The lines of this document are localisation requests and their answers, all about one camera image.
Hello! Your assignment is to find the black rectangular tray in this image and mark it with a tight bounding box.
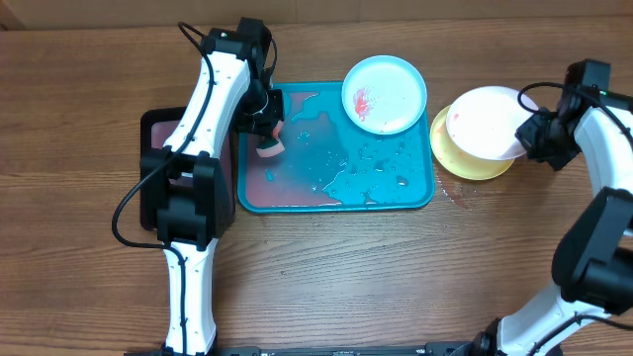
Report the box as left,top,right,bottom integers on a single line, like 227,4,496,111
140,107,235,226

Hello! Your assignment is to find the light blue plastic plate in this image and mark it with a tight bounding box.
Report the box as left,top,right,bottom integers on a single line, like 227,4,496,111
341,55,428,135

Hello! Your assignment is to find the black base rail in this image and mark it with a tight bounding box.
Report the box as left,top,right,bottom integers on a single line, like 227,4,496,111
123,340,564,356

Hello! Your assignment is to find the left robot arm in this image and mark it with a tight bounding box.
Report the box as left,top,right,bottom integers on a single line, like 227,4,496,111
138,18,284,355

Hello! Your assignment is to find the teal plastic tray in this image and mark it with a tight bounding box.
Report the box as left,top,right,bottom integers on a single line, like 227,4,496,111
237,81,435,214

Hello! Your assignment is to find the green and orange sponge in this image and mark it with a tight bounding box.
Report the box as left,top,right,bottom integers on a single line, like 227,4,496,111
256,121,285,158

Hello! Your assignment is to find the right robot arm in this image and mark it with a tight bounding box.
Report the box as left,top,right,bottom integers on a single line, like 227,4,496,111
454,59,632,356

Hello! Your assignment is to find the yellow-green plastic plate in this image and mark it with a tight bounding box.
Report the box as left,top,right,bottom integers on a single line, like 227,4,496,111
430,106,514,181

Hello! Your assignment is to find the white plastic plate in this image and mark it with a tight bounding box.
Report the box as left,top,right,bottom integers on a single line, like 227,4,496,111
446,86,532,161

